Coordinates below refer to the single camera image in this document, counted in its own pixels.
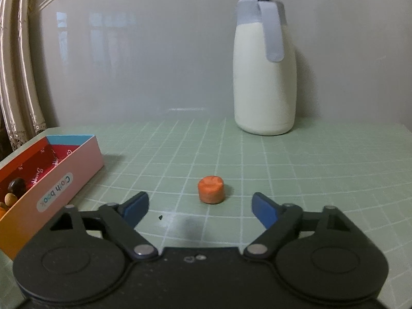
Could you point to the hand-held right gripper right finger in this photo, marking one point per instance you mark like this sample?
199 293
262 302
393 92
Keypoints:
265 210

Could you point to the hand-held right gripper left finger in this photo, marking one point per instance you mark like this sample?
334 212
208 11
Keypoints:
136 209

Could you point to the orange carrot piece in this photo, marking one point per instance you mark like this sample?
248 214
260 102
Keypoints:
211 190

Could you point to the colourful cardboard box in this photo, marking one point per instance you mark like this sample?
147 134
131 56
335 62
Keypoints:
58 186

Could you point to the dark brown water chestnut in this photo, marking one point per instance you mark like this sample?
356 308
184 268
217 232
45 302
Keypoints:
16 186

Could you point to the small tan longan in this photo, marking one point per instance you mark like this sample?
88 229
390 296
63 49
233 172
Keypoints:
9 199

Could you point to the green checked tablecloth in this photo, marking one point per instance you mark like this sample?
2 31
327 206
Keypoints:
322 173

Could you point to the white jug with grey lid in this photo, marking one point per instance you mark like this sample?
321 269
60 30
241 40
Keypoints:
264 87

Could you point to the beige curtain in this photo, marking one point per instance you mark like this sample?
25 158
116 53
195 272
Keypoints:
19 87

